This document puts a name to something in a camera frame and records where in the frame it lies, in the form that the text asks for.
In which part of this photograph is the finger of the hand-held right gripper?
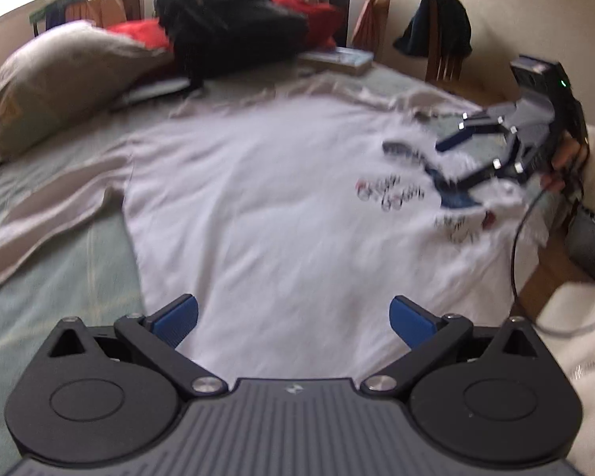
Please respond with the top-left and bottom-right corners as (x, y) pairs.
(434, 100), (525, 154)
(425, 157), (530, 210)

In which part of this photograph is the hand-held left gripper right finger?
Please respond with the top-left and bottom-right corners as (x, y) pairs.
(361, 295), (551, 400)

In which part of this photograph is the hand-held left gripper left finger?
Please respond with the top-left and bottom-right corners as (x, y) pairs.
(47, 294), (229, 400)

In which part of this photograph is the white t-shirt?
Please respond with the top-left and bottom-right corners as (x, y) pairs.
(0, 67), (566, 392)

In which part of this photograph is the person's right hand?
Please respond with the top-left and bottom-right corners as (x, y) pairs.
(540, 134), (584, 193)

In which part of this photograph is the wooden chair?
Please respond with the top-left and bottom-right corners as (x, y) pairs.
(424, 0), (472, 85)

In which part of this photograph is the green checked bedspread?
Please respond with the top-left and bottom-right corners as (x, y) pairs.
(0, 52), (551, 457)

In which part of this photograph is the dark teal garment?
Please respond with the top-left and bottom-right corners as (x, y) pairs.
(393, 0), (473, 60)

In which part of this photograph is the paperback book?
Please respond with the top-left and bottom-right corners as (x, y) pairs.
(297, 46), (372, 77)

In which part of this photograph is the dark grey pack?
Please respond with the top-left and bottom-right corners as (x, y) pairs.
(562, 203), (595, 283)

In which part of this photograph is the pink curtain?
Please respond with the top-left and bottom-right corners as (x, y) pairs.
(352, 0), (395, 55)

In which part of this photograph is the red cushion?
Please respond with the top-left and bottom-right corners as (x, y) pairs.
(106, 0), (345, 53)

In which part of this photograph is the dark hanging jacket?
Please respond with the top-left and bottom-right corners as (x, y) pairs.
(322, 0), (353, 45)

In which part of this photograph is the white fleece clothing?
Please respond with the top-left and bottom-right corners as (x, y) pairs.
(526, 278), (595, 476)

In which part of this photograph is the black backpack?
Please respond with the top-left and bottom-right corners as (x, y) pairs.
(110, 0), (311, 112)

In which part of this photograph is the grey-green pillow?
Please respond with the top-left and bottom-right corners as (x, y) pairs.
(0, 20), (174, 164)

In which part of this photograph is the black cable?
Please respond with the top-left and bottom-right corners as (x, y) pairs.
(512, 178), (595, 338)

